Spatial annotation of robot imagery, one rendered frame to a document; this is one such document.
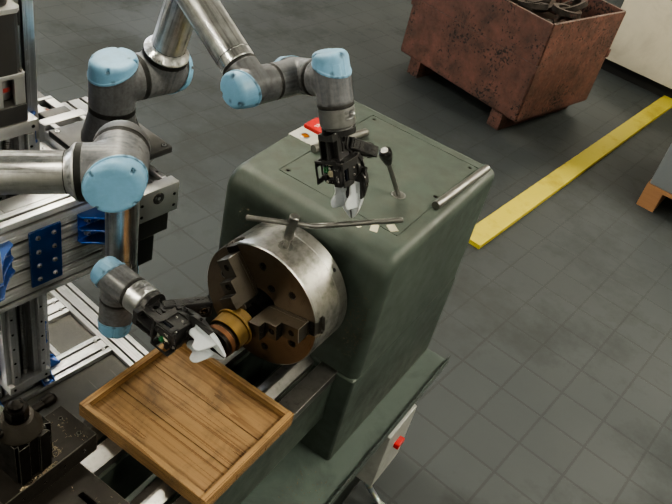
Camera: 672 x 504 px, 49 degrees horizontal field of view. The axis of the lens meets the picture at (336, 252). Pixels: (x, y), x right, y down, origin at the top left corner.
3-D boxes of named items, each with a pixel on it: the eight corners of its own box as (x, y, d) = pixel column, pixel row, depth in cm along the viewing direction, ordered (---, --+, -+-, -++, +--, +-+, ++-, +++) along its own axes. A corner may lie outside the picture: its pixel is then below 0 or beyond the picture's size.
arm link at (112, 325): (134, 309, 181) (137, 276, 174) (130, 343, 172) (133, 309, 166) (100, 306, 179) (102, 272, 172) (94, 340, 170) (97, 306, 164)
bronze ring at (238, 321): (227, 293, 162) (199, 319, 156) (261, 315, 160) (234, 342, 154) (225, 320, 169) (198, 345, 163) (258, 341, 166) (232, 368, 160)
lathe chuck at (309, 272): (222, 297, 190) (243, 201, 170) (320, 368, 180) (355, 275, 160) (198, 315, 183) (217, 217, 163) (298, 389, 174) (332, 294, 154)
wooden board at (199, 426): (175, 343, 183) (176, 332, 181) (291, 424, 171) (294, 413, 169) (79, 414, 162) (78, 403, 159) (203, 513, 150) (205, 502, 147)
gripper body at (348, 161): (316, 187, 157) (309, 132, 152) (338, 173, 164) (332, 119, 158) (346, 191, 153) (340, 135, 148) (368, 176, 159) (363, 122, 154)
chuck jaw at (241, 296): (254, 288, 172) (233, 242, 169) (269, 286, 168) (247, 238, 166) (223, 311, 164) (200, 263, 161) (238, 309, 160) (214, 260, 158)
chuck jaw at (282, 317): (278, 295, 168) (322, 313, 163) (278, 313, 171) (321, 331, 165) (247, 319, 160) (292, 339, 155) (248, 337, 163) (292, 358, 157)
